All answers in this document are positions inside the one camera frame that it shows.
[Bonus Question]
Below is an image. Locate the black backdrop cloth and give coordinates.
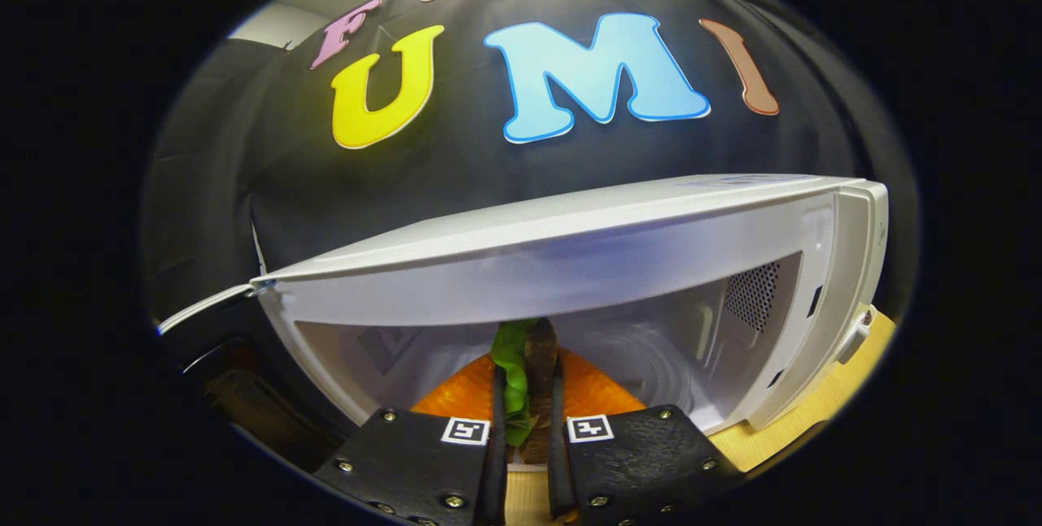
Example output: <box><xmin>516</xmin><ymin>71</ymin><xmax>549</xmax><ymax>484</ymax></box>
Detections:
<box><xmin>142</xmin><ymin>0</ymin><xmax>921</xmax><ymax>429</ymax></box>

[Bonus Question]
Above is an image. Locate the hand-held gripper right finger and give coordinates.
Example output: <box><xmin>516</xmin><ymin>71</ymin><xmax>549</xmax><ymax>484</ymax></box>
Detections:
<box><xmin>547</xmin><ymin>349</ymin><xmax>746</xmax><ymax>525</ymax></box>

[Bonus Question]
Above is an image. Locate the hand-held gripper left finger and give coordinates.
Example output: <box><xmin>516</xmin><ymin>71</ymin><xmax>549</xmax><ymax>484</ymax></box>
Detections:
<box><xmin>313</xmin><ymin>353</ymin><xmax>509</xmax><ymax>526</ymax></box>

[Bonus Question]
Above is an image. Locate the white microwave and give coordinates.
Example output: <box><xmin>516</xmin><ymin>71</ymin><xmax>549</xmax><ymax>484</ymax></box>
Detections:
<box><xmin>157</xmin><ymin>173</ymin><xmax>890</xmax><ymax>474</ymax></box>

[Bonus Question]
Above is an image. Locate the lettuce sandwich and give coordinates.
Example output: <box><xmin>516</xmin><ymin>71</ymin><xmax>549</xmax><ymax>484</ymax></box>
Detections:
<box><xmin>488</xmin><ymin>317</ymin><xmax>564</xmax><ymax>466</ymax></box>

